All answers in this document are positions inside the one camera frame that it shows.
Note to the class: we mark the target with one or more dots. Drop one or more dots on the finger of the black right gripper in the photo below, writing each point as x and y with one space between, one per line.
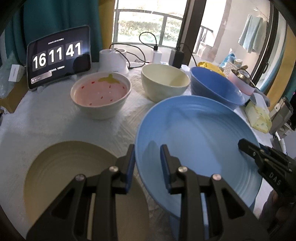
268 158

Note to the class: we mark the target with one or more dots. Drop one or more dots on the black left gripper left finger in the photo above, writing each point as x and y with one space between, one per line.
66 218

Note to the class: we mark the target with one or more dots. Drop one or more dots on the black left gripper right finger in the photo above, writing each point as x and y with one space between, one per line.
228 216

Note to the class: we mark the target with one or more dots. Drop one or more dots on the light blue plate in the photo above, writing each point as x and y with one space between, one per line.
203 134

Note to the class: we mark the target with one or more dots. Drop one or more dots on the dark blue bowl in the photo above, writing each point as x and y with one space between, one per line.
209 84

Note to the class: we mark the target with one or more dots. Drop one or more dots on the pink strawberry bowl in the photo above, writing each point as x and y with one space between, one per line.
101 95

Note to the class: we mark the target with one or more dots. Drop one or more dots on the cream green bowl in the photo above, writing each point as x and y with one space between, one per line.
161 81

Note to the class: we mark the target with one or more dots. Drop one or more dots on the right hand with grey glove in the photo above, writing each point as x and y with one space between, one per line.
278 218

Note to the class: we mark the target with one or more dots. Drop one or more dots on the yellow patterned tissue pack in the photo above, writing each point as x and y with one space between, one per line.
258 117

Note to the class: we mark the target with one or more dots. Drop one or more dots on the pink blue electric pot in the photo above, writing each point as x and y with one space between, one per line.
242 79

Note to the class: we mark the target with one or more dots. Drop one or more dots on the white perforated basket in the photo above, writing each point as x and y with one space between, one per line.
228 67

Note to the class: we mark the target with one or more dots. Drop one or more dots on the blue plastic bag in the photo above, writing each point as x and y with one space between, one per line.
229 58

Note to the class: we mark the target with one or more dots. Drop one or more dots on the yellow wet wipes pack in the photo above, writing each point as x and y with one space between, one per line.
211 67

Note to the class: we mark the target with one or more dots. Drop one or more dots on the hanging light blue towel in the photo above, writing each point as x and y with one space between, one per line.
251 36

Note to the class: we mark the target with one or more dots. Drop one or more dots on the cardboard box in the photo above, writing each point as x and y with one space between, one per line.
10 103

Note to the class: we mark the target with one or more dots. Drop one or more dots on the black charger plug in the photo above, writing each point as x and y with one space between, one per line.
178 58

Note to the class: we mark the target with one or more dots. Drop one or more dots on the small white box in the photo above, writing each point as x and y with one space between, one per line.
16 73

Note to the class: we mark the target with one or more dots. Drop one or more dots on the white charger plug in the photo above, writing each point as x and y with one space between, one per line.
156 55

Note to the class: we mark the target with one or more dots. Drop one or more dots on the tablet showing clock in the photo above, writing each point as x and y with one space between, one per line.
57 56

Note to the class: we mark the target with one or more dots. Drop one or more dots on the white desk lamp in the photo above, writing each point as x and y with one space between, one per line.
113 60

